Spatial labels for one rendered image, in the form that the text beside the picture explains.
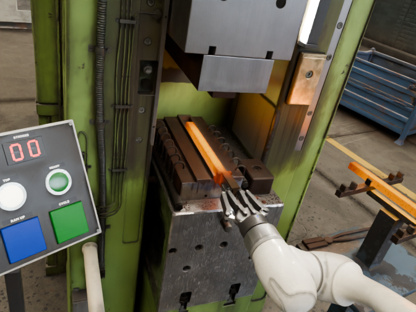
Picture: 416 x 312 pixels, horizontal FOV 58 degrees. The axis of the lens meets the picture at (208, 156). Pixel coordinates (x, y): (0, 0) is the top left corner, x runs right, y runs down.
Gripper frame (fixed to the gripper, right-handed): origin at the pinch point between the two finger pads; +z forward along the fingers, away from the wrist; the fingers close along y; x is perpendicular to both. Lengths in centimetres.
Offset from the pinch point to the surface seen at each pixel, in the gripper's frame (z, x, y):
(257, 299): 18, -88, 43
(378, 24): 622, -59, 643
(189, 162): 14.7, -1.5, -7.4
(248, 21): 6.2, 44.9, -2.4
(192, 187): 5.3, -4.3, -8.8
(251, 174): 7.5, -2.4, 11.7
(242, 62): 6.0, 34.8, -1.6
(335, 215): 83, -102, 144
